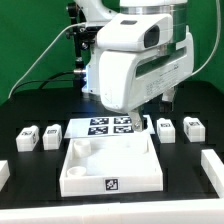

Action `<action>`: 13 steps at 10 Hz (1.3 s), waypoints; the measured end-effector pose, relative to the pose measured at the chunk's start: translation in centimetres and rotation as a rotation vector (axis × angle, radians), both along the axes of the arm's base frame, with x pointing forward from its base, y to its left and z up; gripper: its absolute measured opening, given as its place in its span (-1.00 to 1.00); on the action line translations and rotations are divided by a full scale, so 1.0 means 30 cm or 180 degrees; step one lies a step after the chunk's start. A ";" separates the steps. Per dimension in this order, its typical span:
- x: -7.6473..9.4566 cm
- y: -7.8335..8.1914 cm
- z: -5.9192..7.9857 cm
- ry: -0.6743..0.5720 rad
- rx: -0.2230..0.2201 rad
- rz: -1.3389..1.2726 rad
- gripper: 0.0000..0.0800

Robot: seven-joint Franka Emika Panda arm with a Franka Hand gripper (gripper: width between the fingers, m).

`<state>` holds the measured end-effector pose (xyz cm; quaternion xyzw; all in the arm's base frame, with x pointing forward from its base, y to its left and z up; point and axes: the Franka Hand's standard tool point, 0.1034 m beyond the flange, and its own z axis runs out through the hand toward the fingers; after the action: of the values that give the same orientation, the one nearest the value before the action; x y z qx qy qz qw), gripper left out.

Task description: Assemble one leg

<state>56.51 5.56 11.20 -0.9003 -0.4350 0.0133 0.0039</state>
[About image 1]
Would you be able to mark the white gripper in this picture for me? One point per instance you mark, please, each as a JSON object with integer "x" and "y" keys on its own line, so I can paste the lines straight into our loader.
{"x": 128, "y": 80}

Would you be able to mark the white square tabletop part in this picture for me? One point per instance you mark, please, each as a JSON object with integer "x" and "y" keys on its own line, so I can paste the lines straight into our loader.
{"x": 110, "y": 165}

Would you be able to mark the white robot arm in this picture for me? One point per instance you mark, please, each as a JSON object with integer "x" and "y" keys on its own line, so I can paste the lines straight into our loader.
{"x": 97, "y": 16}

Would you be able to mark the white sheet with tags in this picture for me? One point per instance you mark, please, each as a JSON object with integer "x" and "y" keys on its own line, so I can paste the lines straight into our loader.
{"x": 98, "y": 126}

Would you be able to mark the white right obstacle block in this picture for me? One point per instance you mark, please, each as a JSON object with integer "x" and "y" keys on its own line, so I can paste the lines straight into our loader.
{"x": 214, "y": 169}

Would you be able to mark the white left corner block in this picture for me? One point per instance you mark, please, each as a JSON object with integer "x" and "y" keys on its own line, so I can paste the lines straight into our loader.
{"x": 4, "y": 173}

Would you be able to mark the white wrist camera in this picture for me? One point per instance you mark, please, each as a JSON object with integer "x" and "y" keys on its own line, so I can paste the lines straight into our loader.
{"x": 135, "y": 33}

